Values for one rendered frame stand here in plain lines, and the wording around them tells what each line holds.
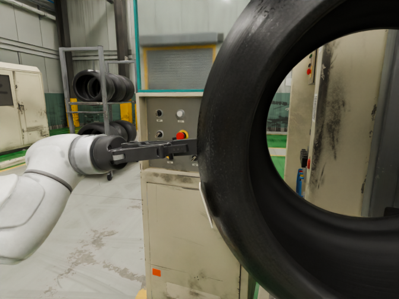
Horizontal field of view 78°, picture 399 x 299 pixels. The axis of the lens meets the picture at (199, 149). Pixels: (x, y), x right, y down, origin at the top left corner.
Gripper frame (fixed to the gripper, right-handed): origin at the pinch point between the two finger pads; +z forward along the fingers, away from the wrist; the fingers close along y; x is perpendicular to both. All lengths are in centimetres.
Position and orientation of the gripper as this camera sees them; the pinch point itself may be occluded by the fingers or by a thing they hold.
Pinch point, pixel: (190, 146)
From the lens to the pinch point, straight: 46.6
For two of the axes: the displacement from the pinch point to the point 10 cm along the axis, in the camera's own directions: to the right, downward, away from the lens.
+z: 9.3, -0.7, -3.6
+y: 3.4, -2.0, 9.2
